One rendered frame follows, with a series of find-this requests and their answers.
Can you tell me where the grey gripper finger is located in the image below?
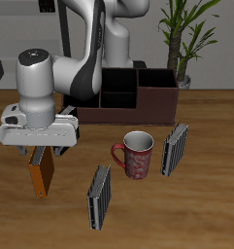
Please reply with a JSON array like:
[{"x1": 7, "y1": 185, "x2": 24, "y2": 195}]
[
  {"x1": 52, "y1": 145, "x2": 70, "y2": 158},
  {"x1": 14, "y1": 145, "x2": 28, "y2": 157}
]

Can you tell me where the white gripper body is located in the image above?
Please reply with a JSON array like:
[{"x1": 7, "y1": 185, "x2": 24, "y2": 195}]
[{"x1": 0, "y1": 105, "x2": 81, "y2": 147}]

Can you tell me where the orange book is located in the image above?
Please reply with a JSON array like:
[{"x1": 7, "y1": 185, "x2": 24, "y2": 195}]
[{"x1": 27, "y1": 145, "x2": 55, "y2": 199}]

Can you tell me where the black and white striped book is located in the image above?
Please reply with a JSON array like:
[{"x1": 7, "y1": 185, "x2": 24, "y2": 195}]
[
  {"x1": 86, "y1": 163, "x2": 113, "y2": 231},
  {"x1": 159, "y1": 122, "x2": 190, "y2": 178}
]

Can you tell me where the dark brown desk caddy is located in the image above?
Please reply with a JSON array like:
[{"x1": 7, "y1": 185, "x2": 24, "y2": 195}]
[{"x1": 60, "y1": 66, "x2": 181, "y2": 126}]

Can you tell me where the red patterned mug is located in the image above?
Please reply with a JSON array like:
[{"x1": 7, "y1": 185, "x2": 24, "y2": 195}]
[{"x1": 110, "y1": 130, "x2": 155, "y2": 181}]

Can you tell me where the green pot plant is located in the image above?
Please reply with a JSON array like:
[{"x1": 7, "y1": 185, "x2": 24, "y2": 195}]
[{"x1": 157, "y1": 0, "x2": 221, "y2": 91}]

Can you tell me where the black upright post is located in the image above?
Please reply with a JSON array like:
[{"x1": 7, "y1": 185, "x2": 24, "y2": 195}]
[{"x1": 57, "y1": 0, "x2": 72, "y2": 59}]

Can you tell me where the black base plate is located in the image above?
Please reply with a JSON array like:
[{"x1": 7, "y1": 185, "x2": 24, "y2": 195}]
[{"x1": 132, "y1": 59, "x2": 148, "y2": 69}]

